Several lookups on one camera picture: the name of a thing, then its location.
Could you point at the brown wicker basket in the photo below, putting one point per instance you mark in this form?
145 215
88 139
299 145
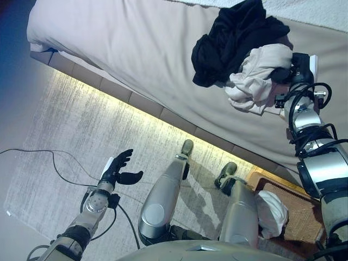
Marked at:
301 220

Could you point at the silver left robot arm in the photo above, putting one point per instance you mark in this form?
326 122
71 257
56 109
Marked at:
92 206

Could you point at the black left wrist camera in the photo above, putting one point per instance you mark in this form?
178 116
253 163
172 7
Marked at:
114 201

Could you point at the pale pink garment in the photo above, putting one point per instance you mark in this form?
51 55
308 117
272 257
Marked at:
258 73

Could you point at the silver left robot leg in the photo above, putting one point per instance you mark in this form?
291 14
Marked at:
160 198

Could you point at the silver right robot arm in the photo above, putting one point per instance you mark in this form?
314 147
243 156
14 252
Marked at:
323 168

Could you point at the black garment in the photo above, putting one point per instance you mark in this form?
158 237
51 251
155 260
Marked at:
231 43

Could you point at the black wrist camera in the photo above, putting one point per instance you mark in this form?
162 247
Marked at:
280 100
114 201

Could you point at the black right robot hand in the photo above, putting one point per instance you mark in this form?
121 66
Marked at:
301 68

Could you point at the bed with white cover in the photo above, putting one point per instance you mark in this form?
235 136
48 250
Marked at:
122 40

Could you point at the silver robot leg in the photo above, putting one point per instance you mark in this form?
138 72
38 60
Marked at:
239 214
160 198

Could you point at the white garment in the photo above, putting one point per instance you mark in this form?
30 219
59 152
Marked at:
272 212

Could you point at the silver right robot leg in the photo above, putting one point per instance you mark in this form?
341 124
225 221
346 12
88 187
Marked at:
239 214

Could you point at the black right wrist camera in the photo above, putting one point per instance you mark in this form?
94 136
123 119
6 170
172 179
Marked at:
280 100

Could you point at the brown padded bed frame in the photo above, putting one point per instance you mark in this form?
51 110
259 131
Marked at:
146 102

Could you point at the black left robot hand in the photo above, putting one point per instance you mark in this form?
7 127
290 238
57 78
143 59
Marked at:
117 166

